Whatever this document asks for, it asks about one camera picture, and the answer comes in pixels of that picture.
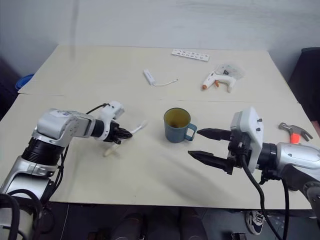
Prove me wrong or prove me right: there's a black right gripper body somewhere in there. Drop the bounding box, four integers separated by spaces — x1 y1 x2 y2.
225 129 254 176

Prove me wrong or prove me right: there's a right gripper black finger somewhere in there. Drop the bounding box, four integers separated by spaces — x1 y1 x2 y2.
187 150 235 176
197 127 232 142

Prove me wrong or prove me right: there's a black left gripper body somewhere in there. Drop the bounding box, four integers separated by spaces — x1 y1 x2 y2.
107 121 122 144

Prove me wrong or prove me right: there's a white toothbrush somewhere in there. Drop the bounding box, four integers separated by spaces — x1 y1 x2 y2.
103 120 149 158

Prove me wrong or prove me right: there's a blue mug with yellow inside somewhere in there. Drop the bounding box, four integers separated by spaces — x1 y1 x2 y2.
163 107 199 144

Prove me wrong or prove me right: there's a white glue gun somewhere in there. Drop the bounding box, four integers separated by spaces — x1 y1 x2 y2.
201 70 237 94

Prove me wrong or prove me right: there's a hammer with orange grip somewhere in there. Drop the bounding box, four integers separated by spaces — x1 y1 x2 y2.
278 122 314 145

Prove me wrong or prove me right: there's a clear plastic bag with parts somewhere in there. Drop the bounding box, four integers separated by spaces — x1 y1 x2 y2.
214 63 246 81

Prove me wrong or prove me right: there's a black and white sneaker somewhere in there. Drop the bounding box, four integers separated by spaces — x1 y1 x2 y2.
245 210 266 236

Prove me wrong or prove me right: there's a white power strip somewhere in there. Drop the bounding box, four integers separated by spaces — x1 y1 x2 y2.
171 48 211 63

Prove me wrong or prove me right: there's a dark rounded shape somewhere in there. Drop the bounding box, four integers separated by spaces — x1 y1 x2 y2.
111 211 149 240

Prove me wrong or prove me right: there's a dark chair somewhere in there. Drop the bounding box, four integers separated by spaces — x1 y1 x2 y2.
288 46 320 121

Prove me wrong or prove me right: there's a blue round container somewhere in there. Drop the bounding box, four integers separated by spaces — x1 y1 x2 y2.
15 73 35 90

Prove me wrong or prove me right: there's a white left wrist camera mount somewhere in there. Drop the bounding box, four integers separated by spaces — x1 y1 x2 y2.
98 100 125 144

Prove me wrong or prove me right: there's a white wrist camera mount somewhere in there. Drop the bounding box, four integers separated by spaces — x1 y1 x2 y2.
98 100 125 144
229 106 266 174

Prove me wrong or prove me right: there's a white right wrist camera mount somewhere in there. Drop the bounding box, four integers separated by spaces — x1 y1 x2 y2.
229 106 266 174

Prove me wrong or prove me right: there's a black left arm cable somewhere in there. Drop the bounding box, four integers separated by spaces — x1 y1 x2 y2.
85 101 112 116

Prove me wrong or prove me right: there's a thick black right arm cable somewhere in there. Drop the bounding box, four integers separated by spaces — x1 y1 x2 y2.
239 149 284 240

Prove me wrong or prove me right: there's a white adapter with cable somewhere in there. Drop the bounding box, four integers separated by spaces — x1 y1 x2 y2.
143 69 180 88

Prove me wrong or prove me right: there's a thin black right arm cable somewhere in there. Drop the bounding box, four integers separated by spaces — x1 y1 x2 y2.
280 174 291 211

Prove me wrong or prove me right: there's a black cable bundle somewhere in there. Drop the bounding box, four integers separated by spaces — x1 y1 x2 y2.
0 188 55 240

